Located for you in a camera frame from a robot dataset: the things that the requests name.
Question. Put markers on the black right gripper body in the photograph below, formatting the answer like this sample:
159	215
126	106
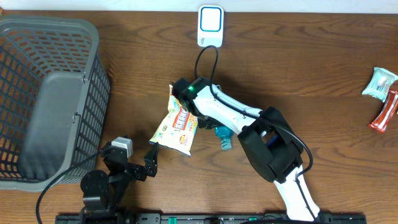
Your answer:
208	122

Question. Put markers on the yellow snack bag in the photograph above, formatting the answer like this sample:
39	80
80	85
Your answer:
177	130

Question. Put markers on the grey plastic shopping basket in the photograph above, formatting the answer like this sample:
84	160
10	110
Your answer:
54	95

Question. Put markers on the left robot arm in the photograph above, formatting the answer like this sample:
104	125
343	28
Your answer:
103	192

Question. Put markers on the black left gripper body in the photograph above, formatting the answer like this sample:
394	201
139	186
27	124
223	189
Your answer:
137	172

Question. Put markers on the orange snack bar wrapper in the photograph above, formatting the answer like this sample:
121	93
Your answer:
390	107

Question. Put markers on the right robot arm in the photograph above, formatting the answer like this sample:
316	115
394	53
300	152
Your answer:
272	148

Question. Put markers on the blue mouthwash bottle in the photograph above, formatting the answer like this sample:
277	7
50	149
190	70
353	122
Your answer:
224	134

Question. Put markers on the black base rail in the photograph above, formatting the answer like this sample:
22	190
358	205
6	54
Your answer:
156	218

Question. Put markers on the light green wet wipes pack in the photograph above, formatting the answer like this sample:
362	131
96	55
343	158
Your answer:
380	84

